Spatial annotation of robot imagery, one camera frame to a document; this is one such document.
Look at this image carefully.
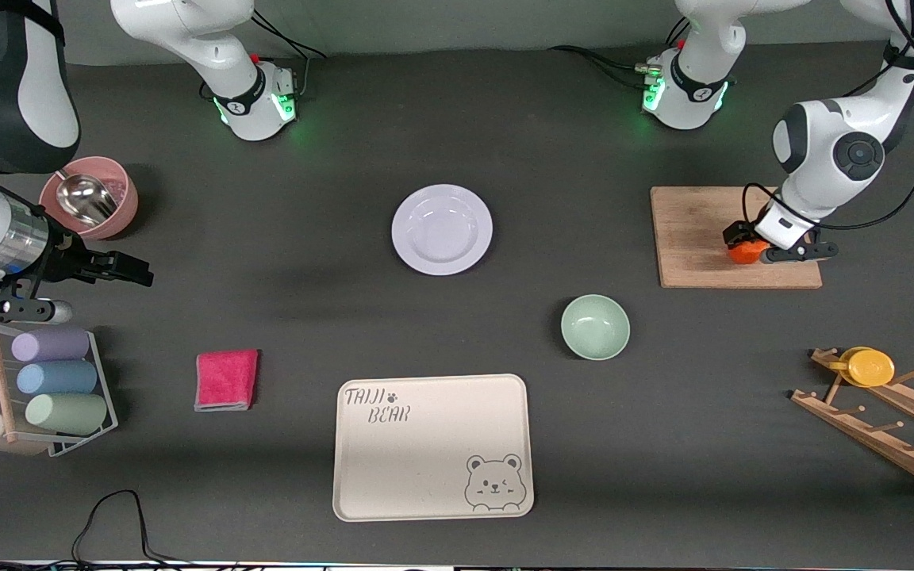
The wooden mug rack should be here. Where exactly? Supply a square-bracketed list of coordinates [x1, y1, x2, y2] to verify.
[790, 347, 914, 500]

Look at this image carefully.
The green cup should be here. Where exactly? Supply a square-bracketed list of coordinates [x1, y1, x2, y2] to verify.
[25, 393, 109, 436]

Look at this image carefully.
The purple cup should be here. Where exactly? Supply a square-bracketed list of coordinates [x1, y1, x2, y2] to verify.
[11, 328, 91, 363]

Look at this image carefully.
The white round plate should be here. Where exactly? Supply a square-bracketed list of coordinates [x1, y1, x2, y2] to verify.
[391, 184, 494, 277]

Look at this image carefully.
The black left base cable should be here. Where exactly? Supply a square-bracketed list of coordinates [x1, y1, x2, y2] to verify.
[548, 45, 652, 90]

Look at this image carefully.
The black cable loop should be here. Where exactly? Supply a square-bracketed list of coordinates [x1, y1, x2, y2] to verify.
[71, 489, 188, 568]

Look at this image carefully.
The white wire cup rack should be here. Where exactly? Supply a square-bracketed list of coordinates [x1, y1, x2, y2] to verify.
[0, 320, 119, 458]

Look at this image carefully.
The orange fruit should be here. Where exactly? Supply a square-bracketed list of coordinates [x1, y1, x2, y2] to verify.
[728, 238, 769, 265]

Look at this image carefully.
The pink folded cloth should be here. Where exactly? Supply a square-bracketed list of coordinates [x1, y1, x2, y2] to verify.
[194, 349, 260, 412]

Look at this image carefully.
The yellow mug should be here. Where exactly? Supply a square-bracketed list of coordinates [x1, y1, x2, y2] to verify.
[838, 347, 896, 388]

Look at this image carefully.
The black base cable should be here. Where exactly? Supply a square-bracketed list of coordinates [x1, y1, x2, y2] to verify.
[548, 45, 652, 90]
[251, 8, 328, 60]

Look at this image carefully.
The pale green bowl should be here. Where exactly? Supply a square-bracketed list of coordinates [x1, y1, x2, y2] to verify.
[560, 294, 631, 362]

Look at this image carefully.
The metal scoop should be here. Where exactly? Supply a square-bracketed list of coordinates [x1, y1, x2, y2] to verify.
[55, 169, 118, 228]

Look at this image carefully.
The cream tray with bear print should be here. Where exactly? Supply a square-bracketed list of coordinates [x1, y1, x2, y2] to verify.
[332, 374, 536, 523]

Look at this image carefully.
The blue cup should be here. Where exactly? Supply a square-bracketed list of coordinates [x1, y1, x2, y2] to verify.
[16, 361, 98, 396]

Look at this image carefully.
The pink ribbed bowl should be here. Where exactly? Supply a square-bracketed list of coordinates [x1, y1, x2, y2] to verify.
[39, 156, 139, 240]

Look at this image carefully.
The wooden cutting board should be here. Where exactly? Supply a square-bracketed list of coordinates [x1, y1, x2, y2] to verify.
[651, 186, 824, 289]

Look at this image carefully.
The black right base cable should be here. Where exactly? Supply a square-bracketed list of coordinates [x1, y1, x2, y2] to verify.
[251, 8, 328, 60]

